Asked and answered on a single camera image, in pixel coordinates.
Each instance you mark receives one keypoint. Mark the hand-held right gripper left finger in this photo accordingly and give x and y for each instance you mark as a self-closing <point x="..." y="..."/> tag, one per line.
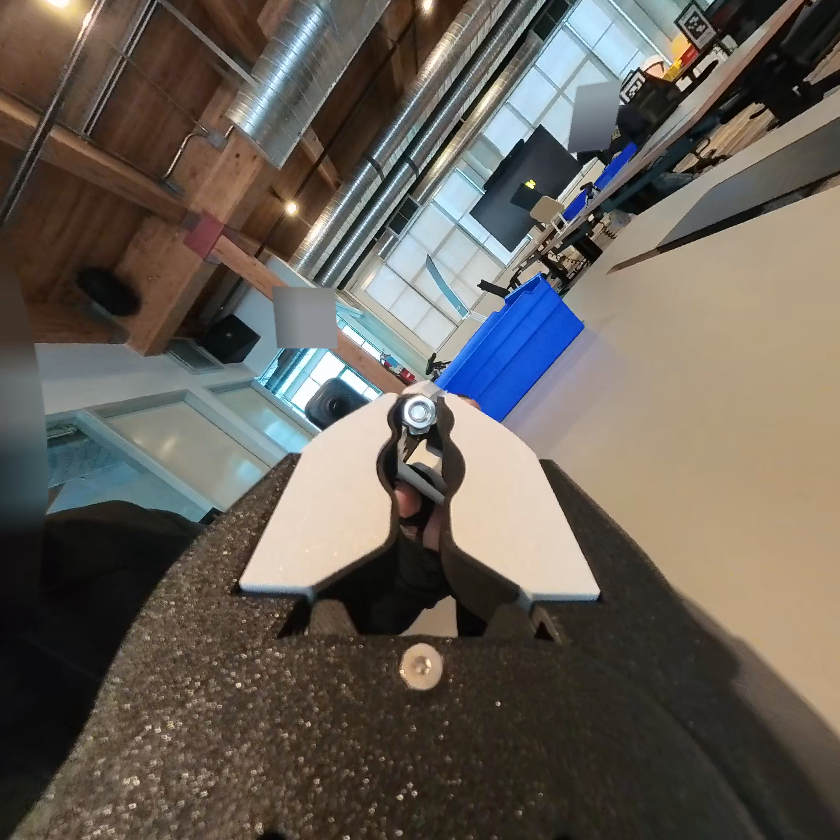
<point x="315" y="512"/>

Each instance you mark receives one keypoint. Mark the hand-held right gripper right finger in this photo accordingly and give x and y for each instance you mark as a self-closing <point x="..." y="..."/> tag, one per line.
<point x="519" y="512"/>

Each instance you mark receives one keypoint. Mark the metal hex nut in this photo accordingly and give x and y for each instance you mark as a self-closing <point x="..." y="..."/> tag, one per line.
<point x="419" y="414"/>

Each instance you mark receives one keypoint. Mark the large blue plastic bin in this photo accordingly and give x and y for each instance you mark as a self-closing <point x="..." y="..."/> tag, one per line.
<point x="519" y="348"/>

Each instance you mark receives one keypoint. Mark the red fire extinguisher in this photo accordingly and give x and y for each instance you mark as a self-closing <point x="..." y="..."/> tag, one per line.
<point x="397" y="368"/>

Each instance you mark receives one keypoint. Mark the person's black jacket torso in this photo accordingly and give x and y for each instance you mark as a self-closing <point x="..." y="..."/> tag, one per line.
<point x="118" y="578"/>

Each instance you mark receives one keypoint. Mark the clear tilted panel stand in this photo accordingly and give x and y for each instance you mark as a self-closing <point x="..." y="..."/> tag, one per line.
<point x="444" y="286"/>

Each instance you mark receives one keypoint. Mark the large black monitor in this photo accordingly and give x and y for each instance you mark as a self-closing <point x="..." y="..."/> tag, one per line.
<point x="525" y="184"/>

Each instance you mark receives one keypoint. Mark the small blue storage bin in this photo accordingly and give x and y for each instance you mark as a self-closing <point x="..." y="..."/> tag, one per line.
<point x="607" y="177"/>

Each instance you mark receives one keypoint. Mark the wooden support post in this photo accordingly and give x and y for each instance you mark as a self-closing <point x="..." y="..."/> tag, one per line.
<point x="243" y="263"/>

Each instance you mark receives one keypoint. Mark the long silver ceiling duct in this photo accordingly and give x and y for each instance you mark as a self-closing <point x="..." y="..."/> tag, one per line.
<point x="433" y="118"/>

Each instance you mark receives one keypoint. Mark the silver spiral air duct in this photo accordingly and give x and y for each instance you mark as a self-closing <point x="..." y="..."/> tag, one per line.
<point x="309" y="79"/>

